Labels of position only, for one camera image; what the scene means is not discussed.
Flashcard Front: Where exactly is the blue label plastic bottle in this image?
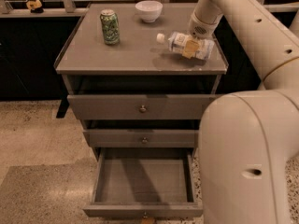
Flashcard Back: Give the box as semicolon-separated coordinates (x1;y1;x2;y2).
156;32;215;61

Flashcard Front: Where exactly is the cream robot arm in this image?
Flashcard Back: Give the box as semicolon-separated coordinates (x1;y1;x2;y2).
192;0;299;224

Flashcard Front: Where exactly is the green soda can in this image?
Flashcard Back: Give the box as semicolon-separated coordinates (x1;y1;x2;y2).
100;9;120;45

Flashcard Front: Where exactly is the white ceramic bowl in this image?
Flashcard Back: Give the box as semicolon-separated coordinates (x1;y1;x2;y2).
135;0;163;23

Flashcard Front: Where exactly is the grey drawer cabinet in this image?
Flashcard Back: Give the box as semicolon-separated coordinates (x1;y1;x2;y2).
53;1;230;158

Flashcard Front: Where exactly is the grey top drawer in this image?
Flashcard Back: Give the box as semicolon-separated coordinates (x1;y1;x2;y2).
68;94;220;120

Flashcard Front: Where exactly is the grey middle drawer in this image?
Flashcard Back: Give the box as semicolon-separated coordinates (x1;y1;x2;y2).
83;129;198;147

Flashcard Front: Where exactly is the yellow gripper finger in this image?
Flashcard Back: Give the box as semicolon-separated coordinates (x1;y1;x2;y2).
182;39;199;59

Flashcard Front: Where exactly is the yellow black object on ledge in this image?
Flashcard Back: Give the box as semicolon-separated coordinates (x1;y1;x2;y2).
26;0;43;13

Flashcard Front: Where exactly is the grey open bottom drawer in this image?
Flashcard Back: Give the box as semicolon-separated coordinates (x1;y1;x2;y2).
84;147;203;219

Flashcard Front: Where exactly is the metal railing ledge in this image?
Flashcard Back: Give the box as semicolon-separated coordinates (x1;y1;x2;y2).
0;0;299;19

